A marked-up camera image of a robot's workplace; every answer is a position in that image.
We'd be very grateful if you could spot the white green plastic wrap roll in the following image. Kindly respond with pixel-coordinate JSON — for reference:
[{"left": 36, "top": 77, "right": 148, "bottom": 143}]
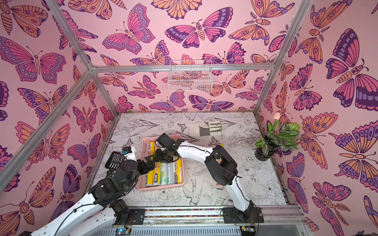
[{"left": 160, "top": 163, "right": 169, "bottom": 186}]

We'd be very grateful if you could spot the yellow plastic wrap roll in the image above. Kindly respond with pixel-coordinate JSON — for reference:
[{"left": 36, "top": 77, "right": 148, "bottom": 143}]
[
  {"left": 153, "top": 162, "right": 161, "bottom": 186},
  {"left": 145, "top": 141, "right": 156, "bottom": 188},
  {"left": 175, "top": 158, "right": 184, "bottom": 184},
  {"left": 215, "top": 142, "right": 225, "bottom": 190}
]

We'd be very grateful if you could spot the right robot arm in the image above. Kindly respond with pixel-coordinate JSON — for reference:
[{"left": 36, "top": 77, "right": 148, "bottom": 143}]
[{"left": 155, "top": 138, "right": 255, "bottom": 221}]

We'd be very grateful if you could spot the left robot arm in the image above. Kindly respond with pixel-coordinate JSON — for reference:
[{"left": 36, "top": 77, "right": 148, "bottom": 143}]
[{"left": 22, "top": 156, "right": 155, "bottom": 236}]

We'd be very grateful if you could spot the pink perforated plastic basket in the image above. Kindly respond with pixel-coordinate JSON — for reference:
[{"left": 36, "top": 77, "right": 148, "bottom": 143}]
[{"left": 137, "top": 136, "right": 185, "bottom": 191}]

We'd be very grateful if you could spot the folded beige green cloth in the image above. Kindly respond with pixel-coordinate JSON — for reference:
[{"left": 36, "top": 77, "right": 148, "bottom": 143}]
[{"left": 188, "top": 121, "right": 222, "bottom": 137}]

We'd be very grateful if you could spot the potted green plant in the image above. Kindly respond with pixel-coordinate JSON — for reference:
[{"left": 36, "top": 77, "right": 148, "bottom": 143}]
[{"left": 255, "top": 112, "right": 300, "bottom": 161}]

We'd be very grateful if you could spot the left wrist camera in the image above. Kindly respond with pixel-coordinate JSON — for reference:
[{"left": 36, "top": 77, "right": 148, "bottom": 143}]
[{"left": 121, "top": 146, "right": 136, "bottom": 161}]

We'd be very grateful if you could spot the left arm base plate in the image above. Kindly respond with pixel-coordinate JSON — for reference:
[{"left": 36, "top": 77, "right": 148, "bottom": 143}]
[{"left": 103, "top": 208, "right": 146, "bottom": 226}]

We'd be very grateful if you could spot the aluminium front rail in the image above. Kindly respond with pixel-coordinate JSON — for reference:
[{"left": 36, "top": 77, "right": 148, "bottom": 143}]
[{"left": 128, "top": 206, "right": 307, "bottom": 227}]

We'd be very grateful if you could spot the white wire wall basket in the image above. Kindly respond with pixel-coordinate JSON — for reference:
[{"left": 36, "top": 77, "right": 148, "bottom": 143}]
[{"left": 166, "top": 60, "right": 214, "bottom": 92}]

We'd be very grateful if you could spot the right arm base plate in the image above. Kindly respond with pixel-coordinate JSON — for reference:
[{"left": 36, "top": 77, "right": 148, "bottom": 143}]
[{"left": 221, "top": 207, "right": 264, "bottom": 224}]

